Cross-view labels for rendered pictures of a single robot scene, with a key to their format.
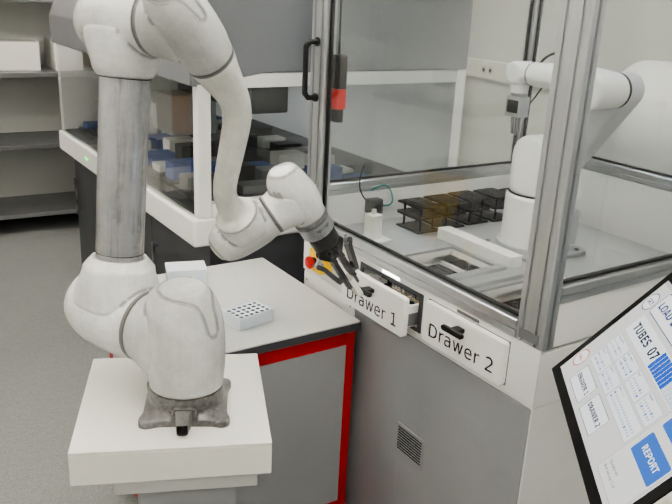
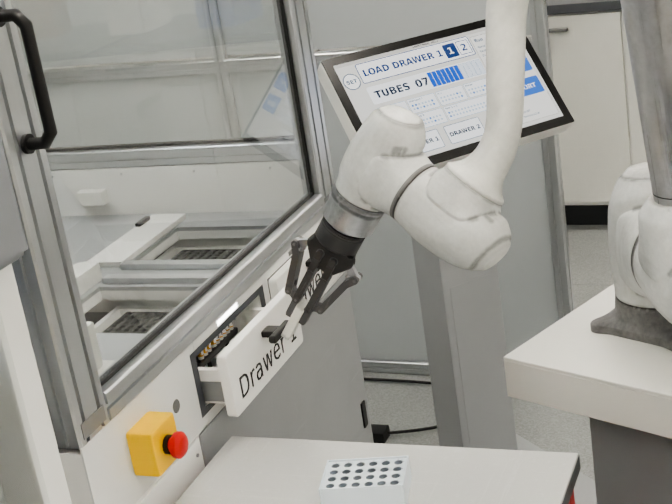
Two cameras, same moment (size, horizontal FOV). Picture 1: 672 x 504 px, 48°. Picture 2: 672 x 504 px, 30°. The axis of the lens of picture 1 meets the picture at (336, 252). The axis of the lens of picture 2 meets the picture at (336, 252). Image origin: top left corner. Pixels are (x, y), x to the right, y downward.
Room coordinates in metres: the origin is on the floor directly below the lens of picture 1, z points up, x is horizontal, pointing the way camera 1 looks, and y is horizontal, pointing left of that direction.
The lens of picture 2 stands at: (2.84, 1.61, 1.72)
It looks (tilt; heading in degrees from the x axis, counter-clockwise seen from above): 20 degrees down; 237
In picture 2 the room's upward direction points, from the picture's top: 9 degrees counter-clockwise
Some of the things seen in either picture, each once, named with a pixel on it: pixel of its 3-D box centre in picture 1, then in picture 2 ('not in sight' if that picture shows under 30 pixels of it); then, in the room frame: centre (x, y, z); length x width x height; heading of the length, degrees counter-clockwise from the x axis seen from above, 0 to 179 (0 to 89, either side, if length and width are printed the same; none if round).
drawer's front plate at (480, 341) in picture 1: (462, 340); (306, 277); (1.69, -0.32, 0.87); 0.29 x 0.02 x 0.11; 34
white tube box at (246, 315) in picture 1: (247, 314); (365, 483); (1.98, 0.25, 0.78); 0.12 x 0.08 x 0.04; 136
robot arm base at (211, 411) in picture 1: (186, 398); (670, 302); (1.37, 0.30, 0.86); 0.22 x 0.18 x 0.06; 8
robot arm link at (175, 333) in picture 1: (181, 332); (660, 229); (1.39, 0.31, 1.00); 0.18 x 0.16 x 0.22; 59
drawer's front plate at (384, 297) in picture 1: (373, 299); (262, 348); (1.92, -0.11, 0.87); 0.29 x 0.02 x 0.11; 34
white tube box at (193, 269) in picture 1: (186, 273); not in sight; (2.27, 0.49, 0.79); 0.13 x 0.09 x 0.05; 107
